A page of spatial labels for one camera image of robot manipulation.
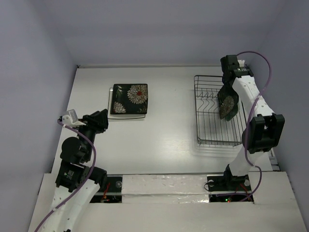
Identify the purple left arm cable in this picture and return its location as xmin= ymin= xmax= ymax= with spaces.
xmin=32 ymin=120 xmax=98 ymax=232

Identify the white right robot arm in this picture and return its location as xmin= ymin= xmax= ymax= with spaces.
xmin=218 ymin=55 xmax=285 ymax=189

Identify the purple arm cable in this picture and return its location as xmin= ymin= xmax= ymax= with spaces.
xmin=236 ymin=50 xmax=273 ymax=203
xmin=32 ymin=120 xmax=98 ymax=232

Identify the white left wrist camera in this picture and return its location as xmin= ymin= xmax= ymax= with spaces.
xmin=58 ymin=109 xmax=79 ymax=128

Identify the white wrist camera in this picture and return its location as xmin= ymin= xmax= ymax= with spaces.
xmin=238 ymin=59 xmax=247 ymax=68
xmin=58 ymin=109 xmax=79 ymax=128

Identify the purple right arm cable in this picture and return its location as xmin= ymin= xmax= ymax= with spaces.
xmin=236 ymin=50 xmax=273 ymax=203

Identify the dark patterned plate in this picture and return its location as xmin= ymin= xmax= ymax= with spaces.
xmin=110 ymin=84 xmax=149 ymax=115

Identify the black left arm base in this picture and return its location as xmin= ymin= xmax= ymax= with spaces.
xmin=103 ymin=175 xmax=123 ymax=194

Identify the wire dish rack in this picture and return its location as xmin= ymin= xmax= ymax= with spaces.
xmin=194 ymin=75 xmax=247 ymax=147

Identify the white foam block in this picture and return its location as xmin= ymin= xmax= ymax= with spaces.
xmin=121 ymin=174 xmax=209 ymax=195

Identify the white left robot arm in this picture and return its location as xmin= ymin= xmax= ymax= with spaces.
xmin=35 ymin=109 xmax=108 ymax=232

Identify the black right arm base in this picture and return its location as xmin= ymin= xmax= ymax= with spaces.
xmin=206 ymin=165 xmax=249 ymax=192

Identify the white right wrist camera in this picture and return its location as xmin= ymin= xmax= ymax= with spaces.
xmin=238 ymin=59 xmax=247 ymax=68

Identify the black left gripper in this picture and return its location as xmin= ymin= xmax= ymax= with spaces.
xmin=75 ymin=108 xmax=108 ymax=160

